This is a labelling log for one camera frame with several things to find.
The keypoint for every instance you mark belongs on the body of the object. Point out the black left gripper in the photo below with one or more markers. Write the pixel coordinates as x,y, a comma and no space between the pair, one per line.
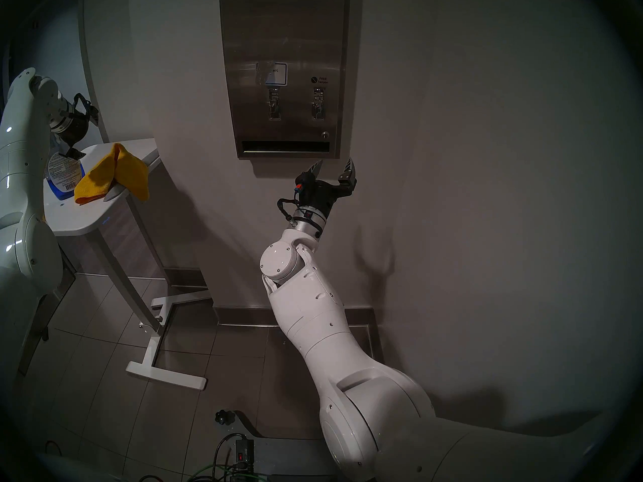
75,124

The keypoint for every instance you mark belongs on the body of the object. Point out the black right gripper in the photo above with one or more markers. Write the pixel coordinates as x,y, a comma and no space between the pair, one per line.
326,195

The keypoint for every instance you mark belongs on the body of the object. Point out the yellow microfibre cloth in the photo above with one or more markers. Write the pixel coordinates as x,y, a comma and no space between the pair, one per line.
115,174

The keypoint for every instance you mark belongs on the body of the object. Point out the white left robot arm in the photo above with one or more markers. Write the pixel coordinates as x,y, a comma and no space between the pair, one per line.
20,185

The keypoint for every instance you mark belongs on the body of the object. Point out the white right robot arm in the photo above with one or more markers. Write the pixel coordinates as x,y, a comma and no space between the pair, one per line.
326,335

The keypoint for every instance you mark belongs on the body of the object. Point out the spray bottle with blue liquid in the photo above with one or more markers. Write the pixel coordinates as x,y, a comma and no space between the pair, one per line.
63,174

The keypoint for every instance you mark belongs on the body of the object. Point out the white side table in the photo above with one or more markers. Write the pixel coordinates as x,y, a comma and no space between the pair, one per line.
120,205

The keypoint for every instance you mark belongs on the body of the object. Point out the white blue-edged label sticker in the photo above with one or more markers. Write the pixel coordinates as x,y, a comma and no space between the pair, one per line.
277,74

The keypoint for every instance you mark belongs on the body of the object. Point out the black star knob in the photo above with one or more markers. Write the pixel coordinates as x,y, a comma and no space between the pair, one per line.
224,417

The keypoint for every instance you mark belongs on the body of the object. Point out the black power box red light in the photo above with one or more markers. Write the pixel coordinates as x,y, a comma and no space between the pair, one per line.
244,453

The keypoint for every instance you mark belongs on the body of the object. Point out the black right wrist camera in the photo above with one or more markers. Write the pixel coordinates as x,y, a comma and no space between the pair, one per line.
303,181

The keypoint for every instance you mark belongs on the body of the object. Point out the stainless steel wall dispenser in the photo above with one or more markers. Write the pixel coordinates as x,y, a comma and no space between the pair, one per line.
286,59

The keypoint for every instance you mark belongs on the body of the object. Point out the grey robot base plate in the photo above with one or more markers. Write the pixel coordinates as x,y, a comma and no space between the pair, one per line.
296,458

